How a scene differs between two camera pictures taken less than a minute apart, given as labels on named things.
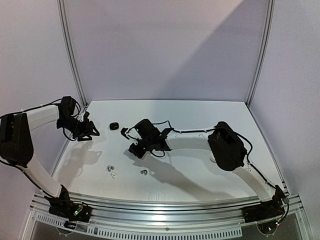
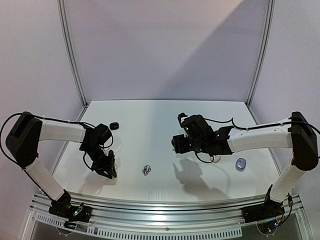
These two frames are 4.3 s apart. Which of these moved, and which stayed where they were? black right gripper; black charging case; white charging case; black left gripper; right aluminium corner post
Moved: black left gripper; black right gripper
Stayed: right aluminium corner post; black charging case; white charging case
